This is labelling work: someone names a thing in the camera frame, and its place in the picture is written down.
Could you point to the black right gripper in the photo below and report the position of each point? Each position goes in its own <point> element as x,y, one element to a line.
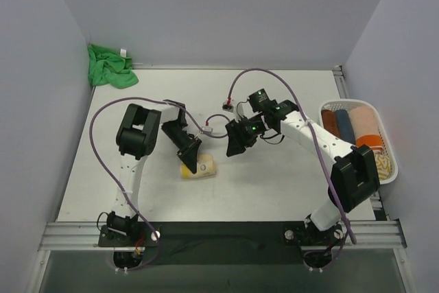
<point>234,135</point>

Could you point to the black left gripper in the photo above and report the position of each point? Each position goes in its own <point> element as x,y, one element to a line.
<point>188,149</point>

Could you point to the yellow cream towel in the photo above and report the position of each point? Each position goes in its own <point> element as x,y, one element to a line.
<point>206,167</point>

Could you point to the green cloth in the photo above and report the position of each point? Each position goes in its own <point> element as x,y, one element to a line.
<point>106,66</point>

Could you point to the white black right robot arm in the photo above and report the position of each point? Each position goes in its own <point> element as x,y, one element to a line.
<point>350,171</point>

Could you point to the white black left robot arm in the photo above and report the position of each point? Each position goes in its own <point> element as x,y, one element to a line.
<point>136,139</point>

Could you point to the black base mat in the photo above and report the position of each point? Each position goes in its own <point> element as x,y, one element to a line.
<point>225,253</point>

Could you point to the brown rolled towel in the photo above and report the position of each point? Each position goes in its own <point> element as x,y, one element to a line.
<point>329,122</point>

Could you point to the blue rolled towel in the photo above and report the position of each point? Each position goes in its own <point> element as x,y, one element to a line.
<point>344,126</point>

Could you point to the white perforated plastic basket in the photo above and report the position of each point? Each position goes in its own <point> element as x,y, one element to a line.
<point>370,135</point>

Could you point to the peach orange rolled towel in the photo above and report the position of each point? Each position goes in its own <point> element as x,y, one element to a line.
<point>366,128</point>

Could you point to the yellow white patterned rolled towel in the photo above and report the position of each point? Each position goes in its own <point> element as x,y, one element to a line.
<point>383,164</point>

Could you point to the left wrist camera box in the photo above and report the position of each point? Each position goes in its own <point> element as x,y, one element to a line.
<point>207,129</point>

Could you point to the aluminium front frame rail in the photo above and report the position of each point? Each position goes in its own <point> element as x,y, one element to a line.
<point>92,236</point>

